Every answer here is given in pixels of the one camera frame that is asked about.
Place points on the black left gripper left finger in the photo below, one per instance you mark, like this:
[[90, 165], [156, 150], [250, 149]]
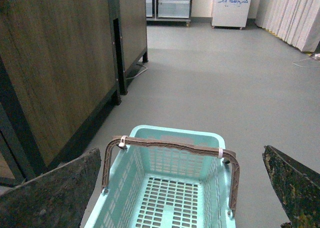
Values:
[[57, 198]]

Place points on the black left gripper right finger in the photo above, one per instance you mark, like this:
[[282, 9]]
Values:
[[296, 186]]

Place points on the brown basket handle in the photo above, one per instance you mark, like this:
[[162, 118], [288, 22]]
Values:
[[194, 149]]

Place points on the light blue plastic basket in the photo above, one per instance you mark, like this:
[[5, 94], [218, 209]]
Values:
[[161, 187]]

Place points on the wooden panel display stand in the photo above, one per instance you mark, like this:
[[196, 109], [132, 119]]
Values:
[[62, 64]]

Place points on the white foam panels stack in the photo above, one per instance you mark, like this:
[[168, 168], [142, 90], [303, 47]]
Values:
[[297, 22]]

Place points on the white chest freezer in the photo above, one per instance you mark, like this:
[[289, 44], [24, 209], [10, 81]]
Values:
[[230, 13]]

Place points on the glass door refrigerator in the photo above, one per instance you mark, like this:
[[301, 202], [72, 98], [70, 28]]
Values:
[[171, 11]]

